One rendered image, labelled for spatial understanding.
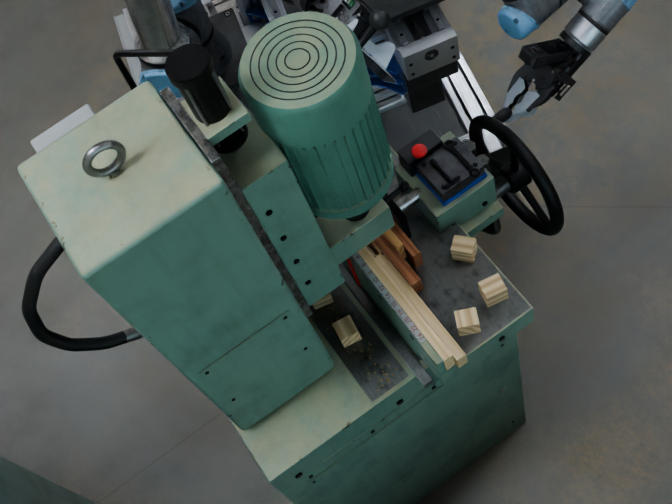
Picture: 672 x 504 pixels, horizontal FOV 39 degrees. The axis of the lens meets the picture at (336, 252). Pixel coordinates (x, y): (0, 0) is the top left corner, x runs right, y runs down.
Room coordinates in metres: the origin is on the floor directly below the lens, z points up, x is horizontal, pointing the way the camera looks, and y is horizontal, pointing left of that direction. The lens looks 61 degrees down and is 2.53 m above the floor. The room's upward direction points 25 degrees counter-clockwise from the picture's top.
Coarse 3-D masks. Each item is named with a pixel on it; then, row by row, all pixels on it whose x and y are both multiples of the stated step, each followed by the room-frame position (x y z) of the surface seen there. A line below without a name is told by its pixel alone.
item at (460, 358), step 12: (372, 252) 0.84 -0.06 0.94; (384, 264) 0.80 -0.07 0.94; (396, 276) 0.77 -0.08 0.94; (408, 288) 0.74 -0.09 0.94; (420, 300) 0.71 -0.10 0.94; (420, 312) 0.69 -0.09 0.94; (432, 324) 0.66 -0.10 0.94; (444, 336) 0.63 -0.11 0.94; (456, 348) 0.60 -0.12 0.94; (456, 360) 0.58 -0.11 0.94
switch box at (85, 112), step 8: (80, 112) 0.96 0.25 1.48; (88, 112) 0.95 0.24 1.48; (64, 120) 0.96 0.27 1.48; (72, 120) 0.95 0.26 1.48; (80, 120) 0.95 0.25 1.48; (56, 128) 0.95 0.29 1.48; (64, 128) 0.95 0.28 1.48; (72, 128) 0.94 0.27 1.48; (40, 136) 0.95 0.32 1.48; (48, 136) 0.94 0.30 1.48; (56, 136) 0.94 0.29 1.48; (32, 144) 0.94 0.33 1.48; (40, 144) 0.94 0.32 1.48; (48, 144) 0.93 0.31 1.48
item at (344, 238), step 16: (384, 208) 0.84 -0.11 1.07; (320, 224) 0.86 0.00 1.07; (336, 224) 0.85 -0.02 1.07; (352, 224) 0.84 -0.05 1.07; (368, 224) 0.83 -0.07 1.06; (384, 224) 0.83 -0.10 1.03; (336, 240) 0.82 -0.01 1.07; (352, 240) 0.82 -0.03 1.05; (368, 240) 0.82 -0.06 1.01; (336, 256) 0.81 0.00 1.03
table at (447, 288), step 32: (416, 224) 0.87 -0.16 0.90; (480, 224) 0.83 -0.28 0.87; (448, 256) 0.78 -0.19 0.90; (480, 256) 0.76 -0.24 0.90; (448, 288) 0.72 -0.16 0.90; (512, 288) 0.67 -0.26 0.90; (448, 320) 0.67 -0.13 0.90; (480, 320) 0.64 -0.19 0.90; (512, 320) 0.61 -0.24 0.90; (480, 352) 0.59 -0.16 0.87
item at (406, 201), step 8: (416, 192) 0.90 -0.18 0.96; (392, 200) 0.89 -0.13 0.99; (400, 200) 0.90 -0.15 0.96; (408, 200) 0.90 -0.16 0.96; (416, 200) 0.89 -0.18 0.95; (392, 208) 0.87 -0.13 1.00; (400, 208) 0.89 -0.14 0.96; (408, 208) 0.89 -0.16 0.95; (392, 216) 0.88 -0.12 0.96; (400, 216) 0.85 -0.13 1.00; (400, 224) 0.85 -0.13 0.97; (408, 232) 0.85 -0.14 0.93
